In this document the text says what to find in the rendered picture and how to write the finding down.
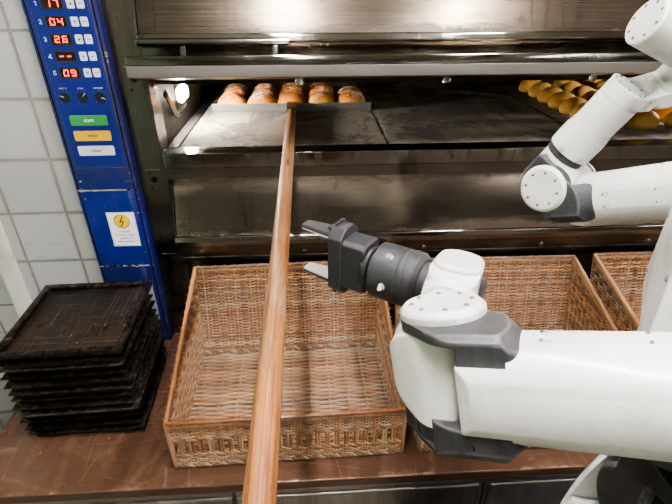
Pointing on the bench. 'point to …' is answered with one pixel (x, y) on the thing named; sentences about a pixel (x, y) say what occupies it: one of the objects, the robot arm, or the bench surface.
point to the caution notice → (123, 228)
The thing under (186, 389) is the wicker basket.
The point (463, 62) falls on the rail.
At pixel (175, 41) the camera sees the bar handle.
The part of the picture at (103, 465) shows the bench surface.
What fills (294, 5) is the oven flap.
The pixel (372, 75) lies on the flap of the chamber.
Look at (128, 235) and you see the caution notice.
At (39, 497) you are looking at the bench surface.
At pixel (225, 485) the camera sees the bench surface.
